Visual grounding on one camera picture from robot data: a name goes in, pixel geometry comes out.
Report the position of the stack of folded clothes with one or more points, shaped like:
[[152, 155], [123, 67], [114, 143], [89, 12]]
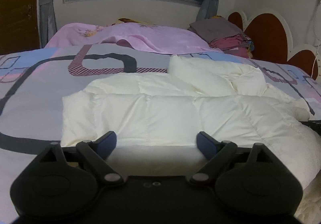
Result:
[[222, 34]]

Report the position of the white padded down jacket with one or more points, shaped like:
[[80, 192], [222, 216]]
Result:
[[156, 117]]

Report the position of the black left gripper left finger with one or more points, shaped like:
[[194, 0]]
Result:
[[93, 155]]

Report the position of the patterned grey blue bedsheet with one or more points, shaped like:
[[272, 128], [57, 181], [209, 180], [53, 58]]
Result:
[[33, 84]]

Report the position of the pink blanket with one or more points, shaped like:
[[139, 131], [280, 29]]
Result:
[[142, 37]]

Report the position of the red heart-shaped headboard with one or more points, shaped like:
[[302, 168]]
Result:
[[273, 41]]

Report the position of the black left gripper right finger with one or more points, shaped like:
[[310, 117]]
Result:
[[218, 156]]

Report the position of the brown wooden door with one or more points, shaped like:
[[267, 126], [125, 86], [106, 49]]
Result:
[[19, 26]]

